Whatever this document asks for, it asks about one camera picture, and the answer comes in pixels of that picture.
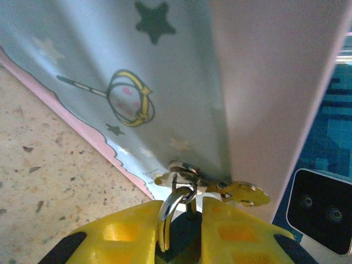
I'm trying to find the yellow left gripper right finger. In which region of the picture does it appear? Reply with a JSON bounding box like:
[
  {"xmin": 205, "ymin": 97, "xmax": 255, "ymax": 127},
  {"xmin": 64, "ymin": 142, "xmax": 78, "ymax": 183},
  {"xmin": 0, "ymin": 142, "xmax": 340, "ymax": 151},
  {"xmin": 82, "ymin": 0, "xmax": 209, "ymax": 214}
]
[{"xmin": 200, "ymin": 196, "xmax": 320, "ymax": 264}]

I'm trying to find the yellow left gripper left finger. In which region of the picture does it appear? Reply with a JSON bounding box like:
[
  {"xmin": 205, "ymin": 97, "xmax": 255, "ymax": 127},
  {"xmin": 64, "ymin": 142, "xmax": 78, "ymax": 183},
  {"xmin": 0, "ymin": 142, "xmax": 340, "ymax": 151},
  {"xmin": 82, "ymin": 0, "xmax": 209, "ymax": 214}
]
[{"xmin": 37, "ymin": 200, "xmax": 166, "ymax": 264}]

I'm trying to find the small gold key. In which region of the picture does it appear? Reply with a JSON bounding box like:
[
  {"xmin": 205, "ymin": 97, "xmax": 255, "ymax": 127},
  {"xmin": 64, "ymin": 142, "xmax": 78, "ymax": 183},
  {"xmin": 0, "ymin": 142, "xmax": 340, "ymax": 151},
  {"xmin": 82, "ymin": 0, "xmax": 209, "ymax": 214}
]
[{"xmin": 207, "ymin": 180, "xmax": 271, "ymax": 207}]

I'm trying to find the silver key ring with charm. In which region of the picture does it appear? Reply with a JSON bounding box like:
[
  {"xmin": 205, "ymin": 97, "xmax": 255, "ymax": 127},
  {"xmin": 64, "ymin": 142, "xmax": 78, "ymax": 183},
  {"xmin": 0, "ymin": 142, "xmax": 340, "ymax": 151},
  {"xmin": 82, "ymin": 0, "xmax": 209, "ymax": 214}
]
[{"xmin": 166, "ymin": 175, "xmax": 206, "ymax": 264}]

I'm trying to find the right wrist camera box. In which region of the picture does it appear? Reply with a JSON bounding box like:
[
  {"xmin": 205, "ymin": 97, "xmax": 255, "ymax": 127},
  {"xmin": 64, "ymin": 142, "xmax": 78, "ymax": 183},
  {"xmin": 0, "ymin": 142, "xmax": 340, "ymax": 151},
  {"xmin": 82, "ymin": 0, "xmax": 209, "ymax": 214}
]
[{"xmin": 285, "ymin": 167, "xmax": 352, "ymax": 264}]

